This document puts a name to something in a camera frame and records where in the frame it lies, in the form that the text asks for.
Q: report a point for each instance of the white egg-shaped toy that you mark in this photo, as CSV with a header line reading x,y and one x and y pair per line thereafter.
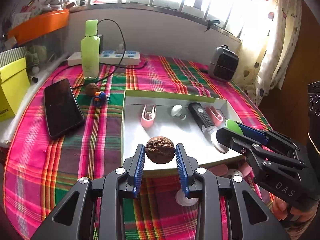
x,y
235,173

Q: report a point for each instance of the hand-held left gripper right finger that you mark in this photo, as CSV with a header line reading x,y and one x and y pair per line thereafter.
x,y
181,170

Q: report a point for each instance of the clear glass tank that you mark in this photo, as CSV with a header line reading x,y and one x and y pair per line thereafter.
x,y
50,47

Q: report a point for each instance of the grey space heater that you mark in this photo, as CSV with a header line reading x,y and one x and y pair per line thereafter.
x,y
223,63

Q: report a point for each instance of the white power strip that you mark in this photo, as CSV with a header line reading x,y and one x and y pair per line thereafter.
x,y
112,57

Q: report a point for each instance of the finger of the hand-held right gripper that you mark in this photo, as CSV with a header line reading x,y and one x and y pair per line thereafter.
x,y
252,131
232,140

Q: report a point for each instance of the plaid tablecloth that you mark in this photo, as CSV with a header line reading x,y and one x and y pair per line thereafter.
x,y
75,167

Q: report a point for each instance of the white mushroom-shaped knob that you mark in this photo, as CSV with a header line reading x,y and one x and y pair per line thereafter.
x,y
176,110

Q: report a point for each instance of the black smartphone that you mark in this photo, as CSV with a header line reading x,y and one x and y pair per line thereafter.
x,y
62,107

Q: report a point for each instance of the blue toy figure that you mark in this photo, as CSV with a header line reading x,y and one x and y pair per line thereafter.
x,y
100,98

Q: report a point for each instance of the person's right hand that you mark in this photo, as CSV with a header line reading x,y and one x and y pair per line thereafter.
x,y
278,208

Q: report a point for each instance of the black box with dials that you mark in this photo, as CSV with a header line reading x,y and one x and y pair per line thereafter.
x,y
313,100

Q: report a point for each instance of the white plug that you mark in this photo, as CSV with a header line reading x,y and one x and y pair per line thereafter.
x,y
120,48

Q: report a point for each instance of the orange tray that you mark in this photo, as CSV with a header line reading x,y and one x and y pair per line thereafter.
x,y
37,25

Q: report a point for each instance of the black flashlight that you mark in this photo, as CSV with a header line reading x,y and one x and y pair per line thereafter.
x,y
202,116

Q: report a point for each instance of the black charger plug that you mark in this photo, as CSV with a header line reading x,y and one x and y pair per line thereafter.
x,y
100,42

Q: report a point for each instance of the yellow cardboard box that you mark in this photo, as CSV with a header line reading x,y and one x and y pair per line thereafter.
x,y
12,92

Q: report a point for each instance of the green striped box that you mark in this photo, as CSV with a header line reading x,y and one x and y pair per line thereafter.
x,y
12,55

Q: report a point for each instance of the green cap mushroom toy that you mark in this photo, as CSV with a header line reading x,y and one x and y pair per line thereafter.
x,y
232,127

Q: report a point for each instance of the green and white cardboard box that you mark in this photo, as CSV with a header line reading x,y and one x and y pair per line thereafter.
x,y
162,127

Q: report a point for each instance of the pink plastic clip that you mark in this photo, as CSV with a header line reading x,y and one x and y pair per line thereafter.
x,y
215,116
147,122
217,171
246,171

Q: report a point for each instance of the clear jar with white lid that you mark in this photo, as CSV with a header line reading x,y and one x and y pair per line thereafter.
x,y
186,201

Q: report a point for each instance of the heart print curtain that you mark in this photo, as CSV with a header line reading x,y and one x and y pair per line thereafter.
x,y
272,42

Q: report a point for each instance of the small brown walnut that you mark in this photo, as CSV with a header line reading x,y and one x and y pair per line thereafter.
x,y
92,89

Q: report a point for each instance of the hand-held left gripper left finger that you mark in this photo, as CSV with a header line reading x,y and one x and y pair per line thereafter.
x,y
139,170

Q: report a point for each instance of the black window latch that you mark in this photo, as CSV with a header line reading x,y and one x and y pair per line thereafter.
x,y
211,25

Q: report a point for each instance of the large brown walnut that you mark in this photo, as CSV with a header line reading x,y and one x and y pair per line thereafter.
x,y
160,151

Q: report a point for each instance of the green lotion bottle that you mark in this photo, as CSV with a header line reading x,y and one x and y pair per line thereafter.
x,y
90,55

